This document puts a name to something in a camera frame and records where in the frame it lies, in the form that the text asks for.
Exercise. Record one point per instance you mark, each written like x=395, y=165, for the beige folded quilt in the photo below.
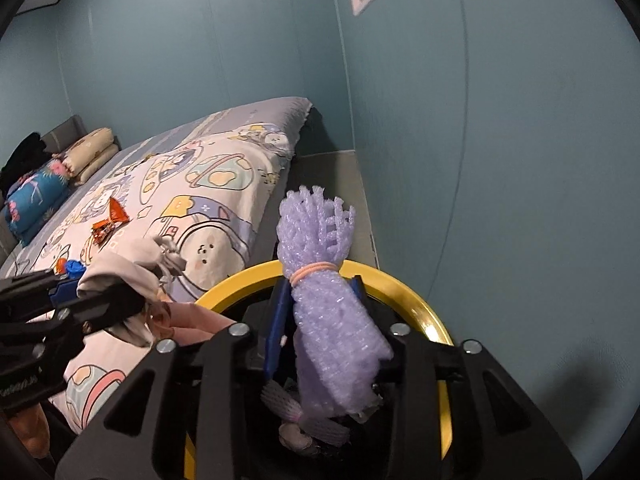
x=87, y=152

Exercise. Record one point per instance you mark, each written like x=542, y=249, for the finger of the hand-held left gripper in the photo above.
x=30, y=287
x=100, y=307

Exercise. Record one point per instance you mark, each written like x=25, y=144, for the cartoon printed bed sheet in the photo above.
x=210, y=185

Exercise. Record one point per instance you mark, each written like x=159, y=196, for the blue floral folded quilt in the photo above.
x=35, y=200

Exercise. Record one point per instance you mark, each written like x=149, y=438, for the black folded cloth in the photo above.
x=20, y=157

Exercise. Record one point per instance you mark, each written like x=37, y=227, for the orange foam net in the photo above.
x=61, y=266

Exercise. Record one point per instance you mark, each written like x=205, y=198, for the person's left hand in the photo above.
x=32, y=430

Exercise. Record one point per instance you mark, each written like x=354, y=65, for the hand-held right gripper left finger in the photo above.
x=277, y=330

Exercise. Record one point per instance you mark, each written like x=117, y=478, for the grey padded headboard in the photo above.
x=62, y=132

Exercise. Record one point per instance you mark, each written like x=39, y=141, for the white plastic bag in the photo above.
x=125, y=270

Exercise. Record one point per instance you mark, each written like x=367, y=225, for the blue crumpled plastic bag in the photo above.
x=76, y=269

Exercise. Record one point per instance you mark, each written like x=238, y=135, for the yellow round bin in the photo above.
x=240, y=280

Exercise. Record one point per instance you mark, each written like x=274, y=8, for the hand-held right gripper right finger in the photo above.
x=356, y=287

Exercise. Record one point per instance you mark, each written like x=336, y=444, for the orange snack wrapper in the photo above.
x=107, y=222

